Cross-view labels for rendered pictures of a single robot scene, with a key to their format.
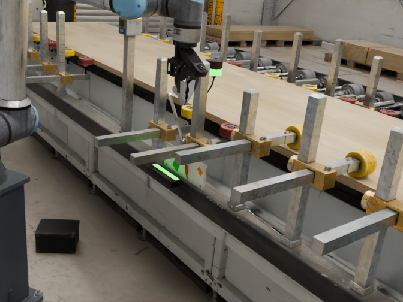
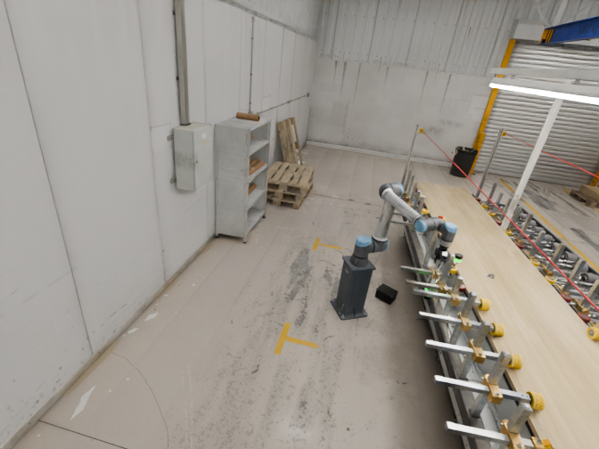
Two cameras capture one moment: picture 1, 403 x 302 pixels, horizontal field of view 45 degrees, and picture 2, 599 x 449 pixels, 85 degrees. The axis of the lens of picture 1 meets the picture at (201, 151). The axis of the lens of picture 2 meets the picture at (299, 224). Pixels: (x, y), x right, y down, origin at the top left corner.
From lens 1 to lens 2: 136 cm
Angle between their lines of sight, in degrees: 41
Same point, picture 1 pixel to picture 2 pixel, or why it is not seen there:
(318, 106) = (471, 297)
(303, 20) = not seen: outside the picture
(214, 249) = not seen: hidden behind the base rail
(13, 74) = (382, 228)
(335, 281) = (453, 367)
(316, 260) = (455, 356)
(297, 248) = not seen: hidden behind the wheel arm
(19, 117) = (380, 244)
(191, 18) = (447, 238)
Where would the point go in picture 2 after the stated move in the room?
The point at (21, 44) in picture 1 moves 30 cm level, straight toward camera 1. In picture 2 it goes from (388, 218) to (381, 230)
